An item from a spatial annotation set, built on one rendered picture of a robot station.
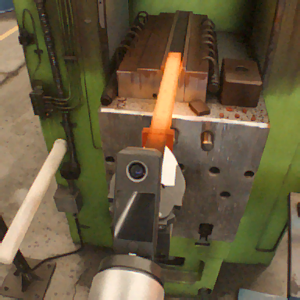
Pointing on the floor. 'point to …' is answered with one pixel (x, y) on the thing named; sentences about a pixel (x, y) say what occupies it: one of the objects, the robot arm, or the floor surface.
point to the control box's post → (16, 252)
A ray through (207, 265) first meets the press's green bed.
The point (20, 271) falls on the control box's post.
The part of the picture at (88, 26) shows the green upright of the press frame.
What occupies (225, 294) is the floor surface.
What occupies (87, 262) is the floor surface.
